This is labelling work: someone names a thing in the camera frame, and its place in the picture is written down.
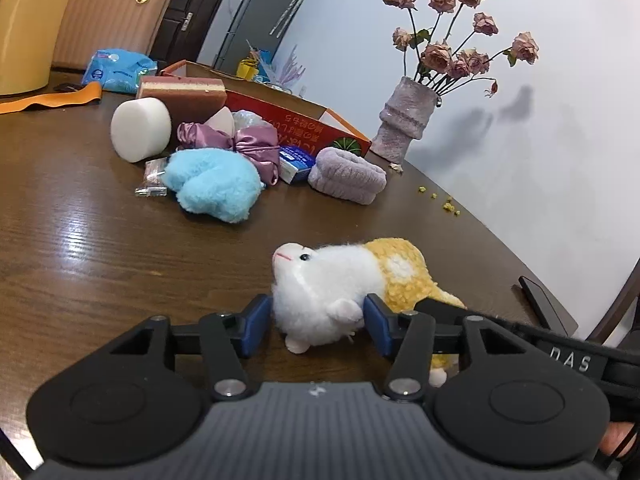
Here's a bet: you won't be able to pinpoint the black phone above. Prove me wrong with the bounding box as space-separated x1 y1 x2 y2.
512 275 579 339

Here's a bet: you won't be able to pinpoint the iridescent mesh bath ball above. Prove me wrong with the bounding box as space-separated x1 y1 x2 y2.
232 109 271 131

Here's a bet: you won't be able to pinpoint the purple ribbed vase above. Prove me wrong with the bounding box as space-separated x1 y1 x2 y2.
371 76 443 165

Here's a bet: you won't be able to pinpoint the small clear plastic packet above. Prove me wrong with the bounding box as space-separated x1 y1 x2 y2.
134 157 173 197

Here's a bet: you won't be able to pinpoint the purple fuzzy wristband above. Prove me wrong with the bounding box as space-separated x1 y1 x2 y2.
307 147 388 206

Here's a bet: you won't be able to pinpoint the pink makeup sponge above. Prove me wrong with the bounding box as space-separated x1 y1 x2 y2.
205 105 236 134

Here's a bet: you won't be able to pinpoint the orange strap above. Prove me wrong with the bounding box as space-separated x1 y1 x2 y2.
0 81 103 115

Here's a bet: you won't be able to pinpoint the grey refrigerator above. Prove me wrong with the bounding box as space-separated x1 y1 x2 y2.
212 0 316 76

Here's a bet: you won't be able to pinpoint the white round sponge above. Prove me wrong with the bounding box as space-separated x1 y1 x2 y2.
110 96 173 164

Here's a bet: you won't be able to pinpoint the brown chair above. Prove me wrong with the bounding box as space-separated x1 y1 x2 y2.
585 258 640 351

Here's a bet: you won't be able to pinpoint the purple satin scrunchie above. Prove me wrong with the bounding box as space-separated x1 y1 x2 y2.
176 121 282 186

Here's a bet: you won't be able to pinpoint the red cardboard box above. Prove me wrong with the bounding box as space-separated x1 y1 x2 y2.
159 60 373 161

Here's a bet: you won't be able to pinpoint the dried pink roses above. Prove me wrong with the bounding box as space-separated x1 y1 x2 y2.
382 0 541 99

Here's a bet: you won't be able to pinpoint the blue fluffy plush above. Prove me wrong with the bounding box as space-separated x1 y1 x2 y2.
162 147 264 224

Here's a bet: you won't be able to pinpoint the white folded umbrella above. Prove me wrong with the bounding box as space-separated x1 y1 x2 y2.
272 0 311 37

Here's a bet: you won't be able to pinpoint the person's right hand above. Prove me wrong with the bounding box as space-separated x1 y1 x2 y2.
598 422 639 457

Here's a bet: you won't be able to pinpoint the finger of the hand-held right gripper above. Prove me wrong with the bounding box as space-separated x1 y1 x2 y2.
414 297 521 333

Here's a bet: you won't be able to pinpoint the pink ribbed suitcase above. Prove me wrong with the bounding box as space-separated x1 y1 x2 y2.
51 0 173 71

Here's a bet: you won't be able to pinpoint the blue wet wipes package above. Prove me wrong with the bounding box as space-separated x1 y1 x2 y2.
81 49 158 95

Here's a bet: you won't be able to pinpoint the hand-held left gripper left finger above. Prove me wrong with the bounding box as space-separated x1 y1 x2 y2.
107 294 274 402

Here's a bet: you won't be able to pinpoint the blue tissue packet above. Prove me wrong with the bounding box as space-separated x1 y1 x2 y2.
277 145 318 185

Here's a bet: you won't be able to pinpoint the white and yellow plush hamster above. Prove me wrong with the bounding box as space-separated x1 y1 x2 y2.
271 238 468 389

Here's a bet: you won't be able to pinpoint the purple dried flowers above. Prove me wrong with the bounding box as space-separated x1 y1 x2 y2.
275 45 306 86

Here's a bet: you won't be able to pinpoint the yellow suitcase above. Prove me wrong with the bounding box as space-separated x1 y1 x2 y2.
0 0 78 97

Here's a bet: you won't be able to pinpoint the scattered yellow crumbs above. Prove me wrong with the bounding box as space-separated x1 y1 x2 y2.
417 185 461 217

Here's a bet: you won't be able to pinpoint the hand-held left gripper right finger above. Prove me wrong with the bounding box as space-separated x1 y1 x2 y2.
364 292 506 402

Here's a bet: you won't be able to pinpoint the brown layered sponge block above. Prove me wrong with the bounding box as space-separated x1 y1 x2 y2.
136 76 228 126

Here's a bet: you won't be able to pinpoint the dark wooden door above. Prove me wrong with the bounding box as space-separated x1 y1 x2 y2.
149 0 241 68

